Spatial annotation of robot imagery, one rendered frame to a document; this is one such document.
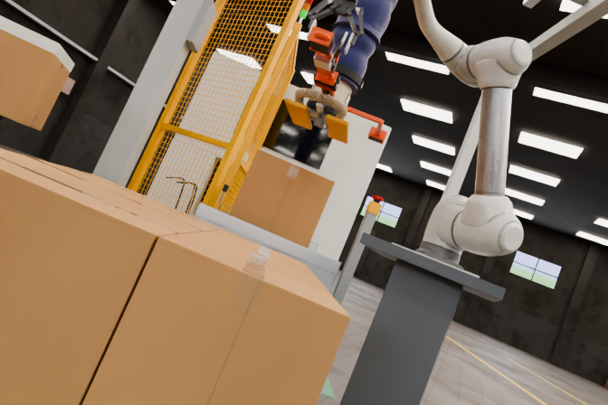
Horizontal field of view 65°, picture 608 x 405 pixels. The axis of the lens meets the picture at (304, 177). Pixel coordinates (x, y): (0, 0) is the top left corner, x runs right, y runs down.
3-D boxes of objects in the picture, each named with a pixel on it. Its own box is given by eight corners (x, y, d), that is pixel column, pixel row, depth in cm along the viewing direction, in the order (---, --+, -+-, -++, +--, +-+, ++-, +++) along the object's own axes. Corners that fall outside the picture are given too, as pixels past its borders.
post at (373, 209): (303, 362, 272) (369, 201, 284) (314, 366, 272) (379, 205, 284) (304, 365, 265) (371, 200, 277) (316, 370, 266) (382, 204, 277)
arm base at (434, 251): (453, 271, 196) (458, 259, 197) (462, 271, 174) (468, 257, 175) (411, 254, 200) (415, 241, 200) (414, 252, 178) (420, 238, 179)
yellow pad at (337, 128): (327, 136, 234) (332, 127, 234) (346, 144, 232) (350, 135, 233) (325, 117, 200) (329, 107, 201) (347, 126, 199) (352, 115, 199)
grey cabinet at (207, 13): (190, 51, 310) (210, 10, 313) (198, 54, 310) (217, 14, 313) (185, 39, 290) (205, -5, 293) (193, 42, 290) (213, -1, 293)
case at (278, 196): (233, 226, 281) (261, 164, 286) (296, 252, 282) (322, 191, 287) (223, 226, 222) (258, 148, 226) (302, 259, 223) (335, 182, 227)
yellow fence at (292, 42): (198, 268, 444) (288, 69, 469) (208, 273, 444) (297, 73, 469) (173, 285, 328) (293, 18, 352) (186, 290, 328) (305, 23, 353)
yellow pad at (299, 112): (292, 123, 236) (296, 114, 237) (310, 130, 235) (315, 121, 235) (284, 101, 203) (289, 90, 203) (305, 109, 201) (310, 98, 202)
